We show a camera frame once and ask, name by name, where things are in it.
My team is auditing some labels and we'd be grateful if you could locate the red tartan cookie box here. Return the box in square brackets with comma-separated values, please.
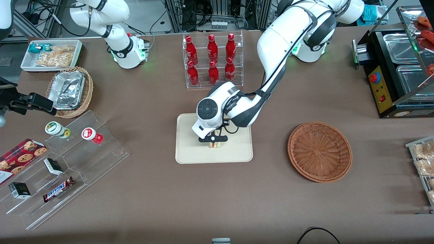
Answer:
[0, 138, 48, 185]

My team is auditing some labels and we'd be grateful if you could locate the clear acrylic stepped display shelf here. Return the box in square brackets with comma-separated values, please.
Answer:
[0, 110, 130, 230]

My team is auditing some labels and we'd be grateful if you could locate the aluminium foil tray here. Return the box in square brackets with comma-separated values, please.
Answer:
[47, 98, 82, 110]
[50, 71, 86, 107]

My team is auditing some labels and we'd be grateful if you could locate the small black box white label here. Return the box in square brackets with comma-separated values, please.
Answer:
[43, 158, 64, 176]

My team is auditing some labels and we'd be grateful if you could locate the black cable loop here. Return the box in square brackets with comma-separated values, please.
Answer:
[297, 226, 341, 244]

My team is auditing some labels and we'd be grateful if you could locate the red cola bottle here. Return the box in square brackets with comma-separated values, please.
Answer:
[187, 61, 200, 86]
[185, 35, 198, 65]
[226, 33, 236, 61]
[208, 60, 219, 85]
[208, 34, 218, 63]
[225, 58, 235, 82]

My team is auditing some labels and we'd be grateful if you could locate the large brown wicker basket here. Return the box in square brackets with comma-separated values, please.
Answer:
[288, 122, 353, 183]

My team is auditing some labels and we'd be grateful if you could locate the Snickers chocolate bar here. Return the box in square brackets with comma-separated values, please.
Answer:
[42, 176, 76, 203]

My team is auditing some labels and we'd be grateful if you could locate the cream rectangular plastic tray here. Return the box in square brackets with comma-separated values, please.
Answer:
[175, 113, 254, 164]

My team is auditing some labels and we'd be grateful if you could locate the black box face print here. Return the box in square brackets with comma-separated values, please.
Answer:
[8, 182, 32, 199]

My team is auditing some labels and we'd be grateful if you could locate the small light wicker basket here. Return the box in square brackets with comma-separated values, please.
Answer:
[46, 66, 94, 119]

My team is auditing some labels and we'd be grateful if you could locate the aluminium frame rack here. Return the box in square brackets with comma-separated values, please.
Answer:
[163, 0, 272, 32]

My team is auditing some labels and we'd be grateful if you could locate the wrapped bread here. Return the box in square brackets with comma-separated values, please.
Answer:
[412, 141, 434, 160]
[415, 159, 434, 177]

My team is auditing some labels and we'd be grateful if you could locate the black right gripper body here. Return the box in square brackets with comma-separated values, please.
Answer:
[0, 89, 32, 114]

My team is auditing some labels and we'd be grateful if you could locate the steel warmer pan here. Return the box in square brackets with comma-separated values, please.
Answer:
[383, 33, 421, 65]
[396, 64, 434, 102]

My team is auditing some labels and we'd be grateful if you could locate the wire rack tray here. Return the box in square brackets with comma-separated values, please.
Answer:
[405, 136, 434, 215]

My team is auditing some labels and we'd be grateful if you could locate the green sunflower lid white jar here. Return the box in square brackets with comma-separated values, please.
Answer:
[45, 121, 71, 139]

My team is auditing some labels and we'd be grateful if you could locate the red lid white jar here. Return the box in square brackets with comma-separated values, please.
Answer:
[81, 127, 103, 144]

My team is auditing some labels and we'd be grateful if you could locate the clear bag of crackers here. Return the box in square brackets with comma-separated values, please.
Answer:
[36, 46, 75, 67]

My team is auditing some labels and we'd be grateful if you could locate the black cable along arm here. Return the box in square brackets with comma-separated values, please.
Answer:
[244, 32, 300, 97]

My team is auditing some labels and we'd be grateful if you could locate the black food warmer appliance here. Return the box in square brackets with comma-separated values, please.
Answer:
[352, 0, 434, 119]

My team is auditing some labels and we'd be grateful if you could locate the teal snack packet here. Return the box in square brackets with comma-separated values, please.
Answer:
[28, 43, 51, 54]

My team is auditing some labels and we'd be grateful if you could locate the clear acrylic bottle rack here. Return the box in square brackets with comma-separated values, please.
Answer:
[182, 30, 244, 89]

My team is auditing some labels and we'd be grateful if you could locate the white rectangular snack bin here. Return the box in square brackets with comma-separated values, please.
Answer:
[20, 40, 83, 73]

